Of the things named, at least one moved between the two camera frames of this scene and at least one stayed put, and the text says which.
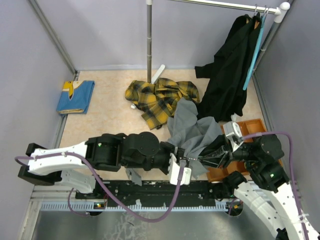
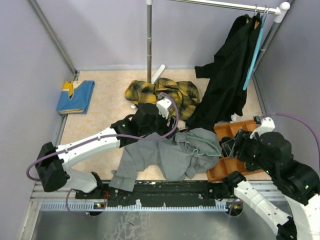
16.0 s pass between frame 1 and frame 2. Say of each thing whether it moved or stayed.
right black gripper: moved
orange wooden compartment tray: stayed
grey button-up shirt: moved
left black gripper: moved
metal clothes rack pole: stayed
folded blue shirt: stayed
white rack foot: stayed
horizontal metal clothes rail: stayed
